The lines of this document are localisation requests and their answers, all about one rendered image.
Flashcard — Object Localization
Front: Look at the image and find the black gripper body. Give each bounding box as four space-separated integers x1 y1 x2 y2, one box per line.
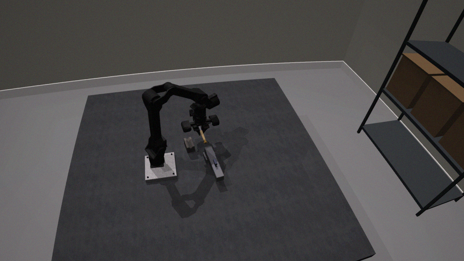
181 114 219 132

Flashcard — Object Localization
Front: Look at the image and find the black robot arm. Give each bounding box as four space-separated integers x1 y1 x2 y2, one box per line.
142 82 220 168

